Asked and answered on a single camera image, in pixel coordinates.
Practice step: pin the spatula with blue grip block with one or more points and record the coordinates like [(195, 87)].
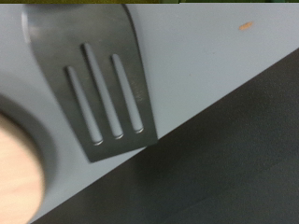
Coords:
[(62, 46)]

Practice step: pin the round wooden cutting board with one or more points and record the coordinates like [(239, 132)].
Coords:
[(15, 174)]

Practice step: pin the dark grey backdrop curtain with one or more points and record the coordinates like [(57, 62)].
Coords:
[(218, 155)]

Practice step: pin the silver toaster oven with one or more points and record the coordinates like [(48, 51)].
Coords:
[(202, 62)]

